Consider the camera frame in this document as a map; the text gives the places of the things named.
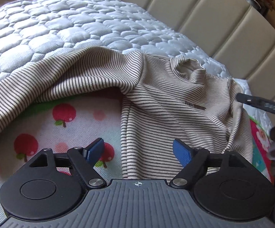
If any beige striped knit garment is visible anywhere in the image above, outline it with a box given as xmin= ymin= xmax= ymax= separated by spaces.
xmin=0 ymin=46 xmax=253 ymax=179

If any colourful cartoon play mat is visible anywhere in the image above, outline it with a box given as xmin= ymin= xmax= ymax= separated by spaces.
xmin=0 ymin=95 xmax=274 ymax=221

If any beige padded headboard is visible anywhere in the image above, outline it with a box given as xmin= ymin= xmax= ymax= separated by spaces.
xmin=122 ymin=0 xmax=275 ymax=101

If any grey quilted mattress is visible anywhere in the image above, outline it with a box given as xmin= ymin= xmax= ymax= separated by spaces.
xmin=0 ymin=0 xmax=271 ymax=129

